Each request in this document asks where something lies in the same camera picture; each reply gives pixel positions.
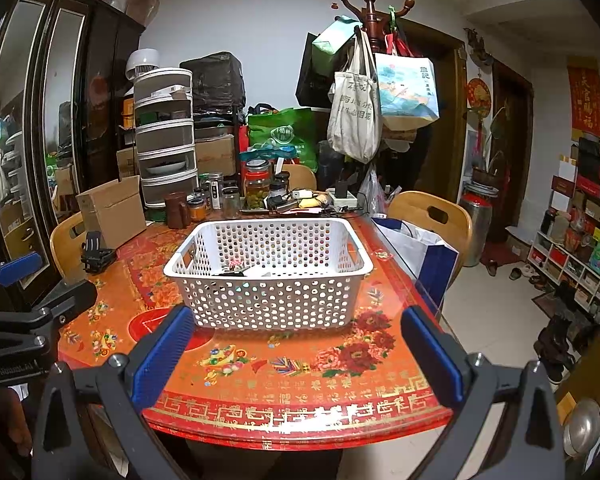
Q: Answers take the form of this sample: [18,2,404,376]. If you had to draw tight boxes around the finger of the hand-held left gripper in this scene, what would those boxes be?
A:
[0,252,43,293]
[0,279,98,356]

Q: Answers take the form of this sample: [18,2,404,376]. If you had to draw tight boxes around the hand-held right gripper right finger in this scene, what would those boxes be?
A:
[401,305,566,480]

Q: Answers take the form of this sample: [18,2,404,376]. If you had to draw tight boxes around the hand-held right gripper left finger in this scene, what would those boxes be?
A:
[31,304,196,480]

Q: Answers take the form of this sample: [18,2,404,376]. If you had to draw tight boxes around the white perforated plastic basket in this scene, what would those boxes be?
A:
[162,218,375,331]

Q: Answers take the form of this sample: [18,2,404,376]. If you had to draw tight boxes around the person's left forearm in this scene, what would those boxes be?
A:
[0,387,33,458]

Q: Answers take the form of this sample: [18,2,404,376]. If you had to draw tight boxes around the black folding clamp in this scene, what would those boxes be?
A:
[80,230,118,274]

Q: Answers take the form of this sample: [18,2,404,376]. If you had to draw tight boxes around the white and blue paper bag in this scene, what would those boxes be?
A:
[371,217,460,306]

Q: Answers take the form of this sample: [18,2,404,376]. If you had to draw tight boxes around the open cardboard box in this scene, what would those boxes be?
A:
[76,176,147,251]

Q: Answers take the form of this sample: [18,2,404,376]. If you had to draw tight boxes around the red printed tablecloth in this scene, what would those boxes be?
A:
[57,205,456,453]

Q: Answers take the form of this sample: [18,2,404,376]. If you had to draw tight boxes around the row of dark shoes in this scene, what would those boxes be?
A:
[532,280,596,383]

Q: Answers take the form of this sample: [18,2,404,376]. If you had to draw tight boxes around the brown ceramic jar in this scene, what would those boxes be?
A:
[164,191,192,229]

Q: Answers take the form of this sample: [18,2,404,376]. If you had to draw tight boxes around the silver metal canister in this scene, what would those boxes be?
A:
[461,187,494,267]

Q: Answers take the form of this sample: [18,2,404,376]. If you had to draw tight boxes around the round metal lid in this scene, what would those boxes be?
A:
[564,398,600,457]

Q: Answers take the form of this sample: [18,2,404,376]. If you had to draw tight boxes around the empty glass jar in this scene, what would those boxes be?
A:
[221,186,242,219]

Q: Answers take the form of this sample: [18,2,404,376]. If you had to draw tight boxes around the white cubby shelf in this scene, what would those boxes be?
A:
[527,230,600,326]

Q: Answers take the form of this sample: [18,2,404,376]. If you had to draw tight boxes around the glass bottle with white label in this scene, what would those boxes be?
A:
[207,172,225,211]

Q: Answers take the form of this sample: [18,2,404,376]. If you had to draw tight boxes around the clear plastic bag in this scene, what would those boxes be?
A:
[357,167,387,217]

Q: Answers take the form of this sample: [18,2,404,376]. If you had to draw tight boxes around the white plastic drawer tower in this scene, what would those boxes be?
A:
[133,67,199,209]

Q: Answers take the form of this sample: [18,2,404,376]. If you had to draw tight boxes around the potted plant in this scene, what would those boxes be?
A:
[471,105,512,189]

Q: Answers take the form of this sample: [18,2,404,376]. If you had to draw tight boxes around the glass jar of green olives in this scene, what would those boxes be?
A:
[243,159,272,211]

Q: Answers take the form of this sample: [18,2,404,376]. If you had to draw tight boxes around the brown shipping carton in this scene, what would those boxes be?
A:
[194,134,237,177]

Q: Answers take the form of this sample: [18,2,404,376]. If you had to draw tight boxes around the dark mirrored wardrobe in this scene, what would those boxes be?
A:
[0,0,146,311]

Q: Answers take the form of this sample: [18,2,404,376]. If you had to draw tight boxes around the dark wooden door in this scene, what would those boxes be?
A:
[490,58,535,246]

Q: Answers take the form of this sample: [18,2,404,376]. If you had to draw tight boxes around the white round fan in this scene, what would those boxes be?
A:
[126,48,162,82]

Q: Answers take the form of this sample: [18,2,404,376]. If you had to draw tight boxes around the green shopping bag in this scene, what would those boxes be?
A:
[247,106,317,171]

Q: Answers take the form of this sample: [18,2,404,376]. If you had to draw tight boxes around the black covered appliance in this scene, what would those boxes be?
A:
[179,51,244,111]

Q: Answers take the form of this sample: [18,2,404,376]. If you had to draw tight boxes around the beige canvas tote bag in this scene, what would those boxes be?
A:
[327,30,383,164]

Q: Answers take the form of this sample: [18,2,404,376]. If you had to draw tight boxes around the printed lotus tote bag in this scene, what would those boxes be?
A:
[374,35,440,132]

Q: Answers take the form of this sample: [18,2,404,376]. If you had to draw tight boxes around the red round hanging ornament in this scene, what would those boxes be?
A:
[465,77,492,158]

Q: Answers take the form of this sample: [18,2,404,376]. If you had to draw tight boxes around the black hanging bag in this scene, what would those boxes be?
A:
[295,32,342,109]

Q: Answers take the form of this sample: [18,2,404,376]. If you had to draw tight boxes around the wooden coat rack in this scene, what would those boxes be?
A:
[336,0,416,56]

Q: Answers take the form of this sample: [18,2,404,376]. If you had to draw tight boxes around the wooden chair with handle hole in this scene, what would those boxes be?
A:
[387,191,473,286]
[50,211,88,283]
[275,164,317,192]

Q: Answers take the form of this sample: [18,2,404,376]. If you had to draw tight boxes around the red wall scroll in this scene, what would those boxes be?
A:
[566,56,600,139]

